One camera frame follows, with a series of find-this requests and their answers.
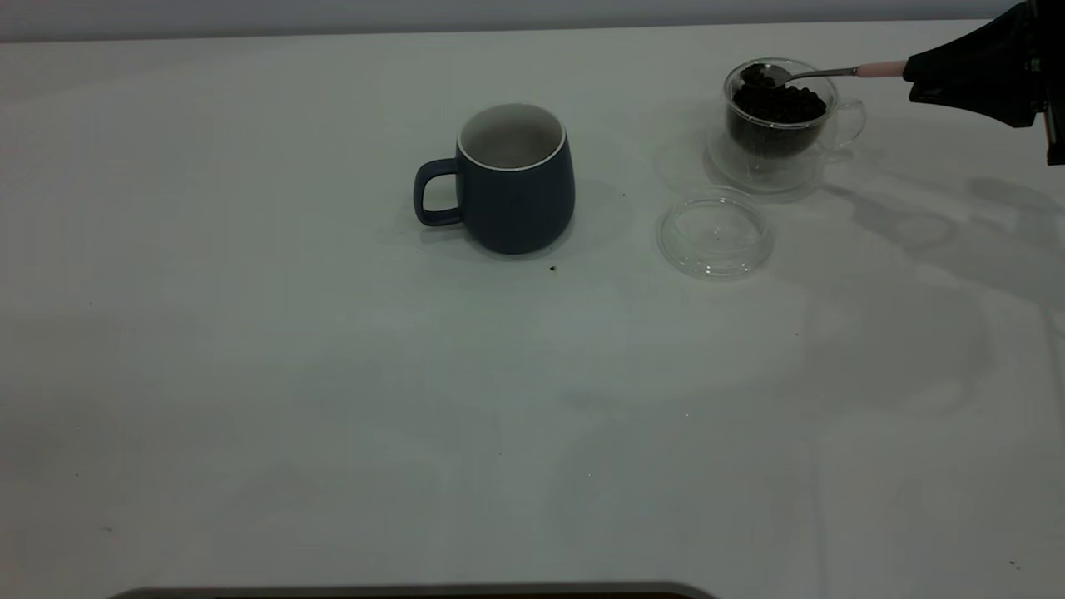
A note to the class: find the clear round glass lid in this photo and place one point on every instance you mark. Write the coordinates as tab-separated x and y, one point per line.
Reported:
715	241

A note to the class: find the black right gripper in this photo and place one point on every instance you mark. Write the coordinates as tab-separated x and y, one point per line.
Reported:
1050	58

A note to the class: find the dark blue-grey ceramic mug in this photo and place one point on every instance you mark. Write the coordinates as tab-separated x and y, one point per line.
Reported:
520	208

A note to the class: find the dark coffee beans heap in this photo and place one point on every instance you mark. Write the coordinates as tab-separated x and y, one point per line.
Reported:
778	112

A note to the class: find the clear double-wall glass cup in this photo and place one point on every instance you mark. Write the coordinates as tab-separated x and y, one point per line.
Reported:
761	170

